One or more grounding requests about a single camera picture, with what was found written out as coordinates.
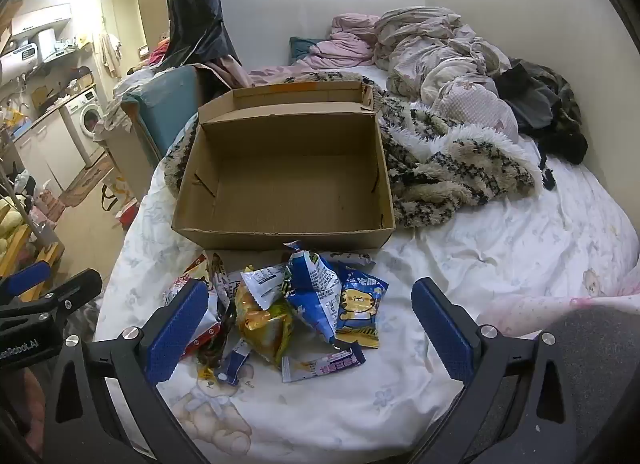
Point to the fuzzy patterned blanket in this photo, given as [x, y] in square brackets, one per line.
[440, 179]

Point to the dark clothes pile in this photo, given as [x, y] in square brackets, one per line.
[545, 104]

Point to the black plastic bag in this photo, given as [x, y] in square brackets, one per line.
[195, 4]

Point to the dark brown snack packet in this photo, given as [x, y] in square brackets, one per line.
[221, 339]

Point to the blue bear print snack packet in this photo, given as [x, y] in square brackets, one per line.
[359, 314]

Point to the white floor cabinet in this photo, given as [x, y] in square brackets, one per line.
[50, 149]

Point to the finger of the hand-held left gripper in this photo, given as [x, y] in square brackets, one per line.
[65, 290]
[30, 278]

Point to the pink blanket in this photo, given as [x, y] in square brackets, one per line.
[340, 46]

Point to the white wall cabinet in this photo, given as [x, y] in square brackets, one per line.
[42, 19]

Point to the red bag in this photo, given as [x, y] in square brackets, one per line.
[126, 214]

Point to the blue white snack packet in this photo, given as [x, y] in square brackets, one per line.
[310, 279]

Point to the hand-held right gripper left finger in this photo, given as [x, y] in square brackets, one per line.
[177, 331]

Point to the teal sided cardboard box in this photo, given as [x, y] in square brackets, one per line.
[170, 104]

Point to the small blue white packet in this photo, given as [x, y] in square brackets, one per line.
[235, 363]

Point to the white water heater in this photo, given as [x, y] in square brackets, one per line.
[15, 69]

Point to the red white snack packet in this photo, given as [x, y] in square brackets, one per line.
[176, 289]

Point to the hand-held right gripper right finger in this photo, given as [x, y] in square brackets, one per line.
[442, 334]

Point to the crumpled floral duvet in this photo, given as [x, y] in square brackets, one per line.
[430, 54]

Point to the white purple stick packet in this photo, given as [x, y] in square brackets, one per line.
[320, 365]

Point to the white washing machine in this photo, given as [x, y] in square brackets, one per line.
[85, 119]

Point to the teal pillow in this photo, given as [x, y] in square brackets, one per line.
[300, 49]

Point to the patterned floor mat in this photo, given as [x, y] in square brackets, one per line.
[87, 186]

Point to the yellow chips bag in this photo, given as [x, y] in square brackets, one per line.
[265, 326]

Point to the yellow wooden stool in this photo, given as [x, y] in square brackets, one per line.
[15, 250]

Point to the hanging towel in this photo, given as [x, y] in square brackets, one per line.
[109, 54]

